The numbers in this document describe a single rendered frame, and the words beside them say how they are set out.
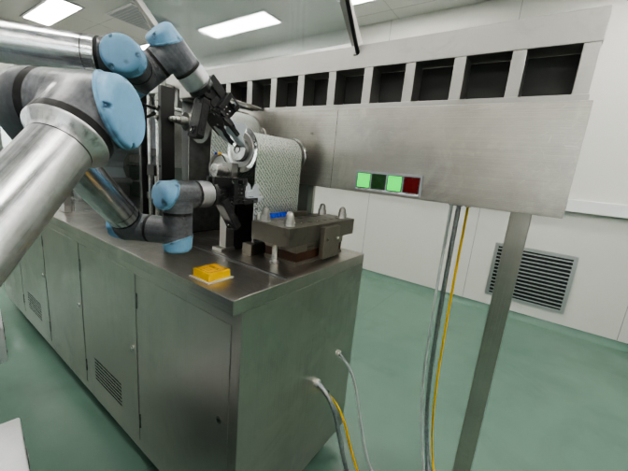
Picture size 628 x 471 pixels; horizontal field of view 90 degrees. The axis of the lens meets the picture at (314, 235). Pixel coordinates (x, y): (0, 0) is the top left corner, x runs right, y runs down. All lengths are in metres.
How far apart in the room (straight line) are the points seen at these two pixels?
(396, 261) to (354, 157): 2.61
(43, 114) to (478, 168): 1.00
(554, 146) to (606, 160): 2.36
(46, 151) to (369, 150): 0.93
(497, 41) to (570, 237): 2.49
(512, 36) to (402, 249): 2.80
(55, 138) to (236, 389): 0.66
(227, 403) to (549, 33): 1.28
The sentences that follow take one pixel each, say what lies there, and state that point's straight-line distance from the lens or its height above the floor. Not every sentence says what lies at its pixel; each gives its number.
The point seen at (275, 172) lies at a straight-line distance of 1.14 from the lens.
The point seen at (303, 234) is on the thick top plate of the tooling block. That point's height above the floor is 1.01.
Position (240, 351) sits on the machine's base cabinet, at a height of 0.76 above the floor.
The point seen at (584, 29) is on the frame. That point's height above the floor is 1.61.
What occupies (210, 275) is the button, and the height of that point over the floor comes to 0.92.
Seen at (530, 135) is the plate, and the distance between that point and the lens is 1.08.
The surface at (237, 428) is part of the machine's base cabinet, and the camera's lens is 0.98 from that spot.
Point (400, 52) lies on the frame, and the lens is 1.23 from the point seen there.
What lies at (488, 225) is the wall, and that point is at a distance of 3.44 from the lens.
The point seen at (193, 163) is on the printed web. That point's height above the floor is 1.19.
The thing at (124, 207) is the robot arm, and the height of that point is 1.08.
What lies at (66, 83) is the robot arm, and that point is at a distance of 0.62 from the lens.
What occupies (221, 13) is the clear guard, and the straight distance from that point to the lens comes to 1.66.
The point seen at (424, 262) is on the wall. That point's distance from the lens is 3.62.
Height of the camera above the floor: 1.21
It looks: 12 degrees down
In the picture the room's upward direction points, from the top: 5 degrees clockwise
